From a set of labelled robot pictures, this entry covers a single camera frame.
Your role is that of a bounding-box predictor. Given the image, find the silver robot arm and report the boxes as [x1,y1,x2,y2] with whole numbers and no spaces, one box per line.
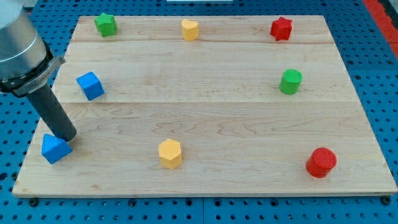
[1,0,65,97]

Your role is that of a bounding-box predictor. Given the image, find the blue cube block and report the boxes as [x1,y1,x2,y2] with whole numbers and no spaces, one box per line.
[76,72,104,101]

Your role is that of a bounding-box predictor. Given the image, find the blue triangle block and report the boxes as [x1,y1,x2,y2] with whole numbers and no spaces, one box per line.
[41,134,72,164]

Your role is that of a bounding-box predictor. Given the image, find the light wooden board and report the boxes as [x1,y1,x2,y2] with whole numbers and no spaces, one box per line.
[12,16,397,198]

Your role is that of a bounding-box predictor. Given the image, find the yellow hexagon block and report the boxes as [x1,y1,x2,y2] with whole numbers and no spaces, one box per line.
[158,139,182,169]

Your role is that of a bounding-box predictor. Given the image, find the yellow heart block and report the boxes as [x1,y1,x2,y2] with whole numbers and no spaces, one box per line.
[181,19,199,41]

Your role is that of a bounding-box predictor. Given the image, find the green cylinder block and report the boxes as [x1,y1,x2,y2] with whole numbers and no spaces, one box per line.
[279,69,303,95]

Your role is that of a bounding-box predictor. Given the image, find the red star block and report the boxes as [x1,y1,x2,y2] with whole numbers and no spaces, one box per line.
[270,17,293,41]

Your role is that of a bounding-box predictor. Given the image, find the green star block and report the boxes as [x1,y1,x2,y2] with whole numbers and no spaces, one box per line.
[94,13,118,37]

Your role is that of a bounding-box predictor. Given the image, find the red cylinder block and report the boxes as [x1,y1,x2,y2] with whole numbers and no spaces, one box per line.
[306,147,337,178]

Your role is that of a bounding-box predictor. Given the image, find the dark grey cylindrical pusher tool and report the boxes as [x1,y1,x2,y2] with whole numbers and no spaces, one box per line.
[27,84,76,142]

